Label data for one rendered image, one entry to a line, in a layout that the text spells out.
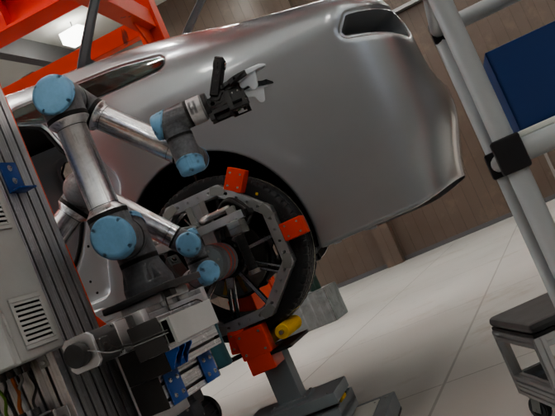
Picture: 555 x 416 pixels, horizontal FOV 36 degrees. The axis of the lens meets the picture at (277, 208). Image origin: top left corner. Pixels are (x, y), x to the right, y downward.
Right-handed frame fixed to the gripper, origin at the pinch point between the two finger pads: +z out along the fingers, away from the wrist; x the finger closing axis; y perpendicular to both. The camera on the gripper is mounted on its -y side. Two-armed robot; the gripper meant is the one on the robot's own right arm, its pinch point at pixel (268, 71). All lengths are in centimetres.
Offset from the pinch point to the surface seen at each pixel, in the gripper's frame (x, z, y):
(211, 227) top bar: -75, -41, 18
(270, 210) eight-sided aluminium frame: -90, -20, 17
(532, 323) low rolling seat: -9, 37, 89
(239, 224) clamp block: -71, -31, 22
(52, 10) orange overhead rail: -303, -120, -216
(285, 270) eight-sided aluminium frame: -99, -24, 39
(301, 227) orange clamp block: -91, -12, 28
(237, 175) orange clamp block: -89, -27, 0
